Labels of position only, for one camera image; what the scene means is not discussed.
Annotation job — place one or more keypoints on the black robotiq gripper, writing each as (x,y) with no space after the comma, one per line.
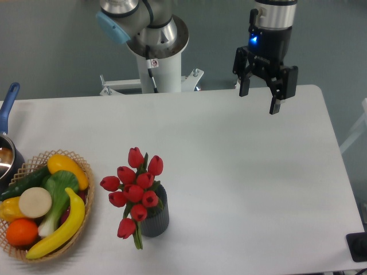
(263,57)

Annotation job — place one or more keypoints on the red tulip bouquet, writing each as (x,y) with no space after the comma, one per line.
(134,188)

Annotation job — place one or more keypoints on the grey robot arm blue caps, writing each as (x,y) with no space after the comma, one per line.
(157,38)

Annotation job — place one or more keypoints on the dark grey ribbed vase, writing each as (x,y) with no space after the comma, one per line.
(156,223)

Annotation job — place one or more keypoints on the black device at edge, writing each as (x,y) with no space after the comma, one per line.
(357,246)

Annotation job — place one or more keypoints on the yellow squash toy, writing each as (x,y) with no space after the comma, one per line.
(60,162)

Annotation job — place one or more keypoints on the green bok choy toy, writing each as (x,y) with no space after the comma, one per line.
(55,186)

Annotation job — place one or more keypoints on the yellow plastic banana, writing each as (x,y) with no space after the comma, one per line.
(64,233)

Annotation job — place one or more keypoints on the green cucumber toy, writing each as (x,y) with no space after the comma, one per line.
(33,179)

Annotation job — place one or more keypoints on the beige round disc toy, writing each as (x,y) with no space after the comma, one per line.
(35,202)

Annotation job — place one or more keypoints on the yellow bell pepper toy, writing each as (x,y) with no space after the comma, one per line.
(10,210)

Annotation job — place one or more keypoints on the orange plastic fruit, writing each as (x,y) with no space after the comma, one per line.
(22,232)

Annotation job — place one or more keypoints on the woven wicker basket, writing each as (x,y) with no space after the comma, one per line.
(32,165)

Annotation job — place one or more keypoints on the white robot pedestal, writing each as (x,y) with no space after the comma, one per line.
(156,76)

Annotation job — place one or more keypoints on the white frame at right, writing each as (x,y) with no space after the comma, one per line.
(357,129)

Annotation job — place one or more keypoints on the blue handled saucepan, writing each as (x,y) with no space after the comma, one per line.
(11,158)

